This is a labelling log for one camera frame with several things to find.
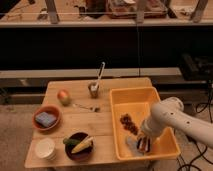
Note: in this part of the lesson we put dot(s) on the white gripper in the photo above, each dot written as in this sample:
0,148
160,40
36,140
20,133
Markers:
151,129

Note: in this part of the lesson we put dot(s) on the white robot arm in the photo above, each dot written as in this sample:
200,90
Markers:
169,112

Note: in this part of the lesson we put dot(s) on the yellow plastic tray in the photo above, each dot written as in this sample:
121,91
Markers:
136,102

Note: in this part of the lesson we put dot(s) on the brown crumbs pile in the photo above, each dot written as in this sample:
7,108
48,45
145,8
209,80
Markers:
128,124

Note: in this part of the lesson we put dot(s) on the white spoon in cup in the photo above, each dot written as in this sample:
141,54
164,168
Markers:
99,76

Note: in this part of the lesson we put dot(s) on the yellow corn cob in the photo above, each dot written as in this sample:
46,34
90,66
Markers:
82,145

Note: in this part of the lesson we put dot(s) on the small brown cup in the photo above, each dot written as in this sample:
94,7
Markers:
93,94

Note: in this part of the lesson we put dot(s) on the dark brown bowl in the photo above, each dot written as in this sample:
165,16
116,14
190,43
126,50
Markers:
82,155

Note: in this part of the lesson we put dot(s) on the green cucumber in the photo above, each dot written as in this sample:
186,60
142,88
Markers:
68,141

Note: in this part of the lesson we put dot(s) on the red yellow apple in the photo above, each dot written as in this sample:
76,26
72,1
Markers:
64,97

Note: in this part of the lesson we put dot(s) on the orange bowl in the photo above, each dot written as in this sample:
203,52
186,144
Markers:
51,110

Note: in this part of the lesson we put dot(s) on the blue sponge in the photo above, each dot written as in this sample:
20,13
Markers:
45,119

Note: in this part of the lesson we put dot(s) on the white paper cup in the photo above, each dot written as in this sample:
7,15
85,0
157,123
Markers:
45,149

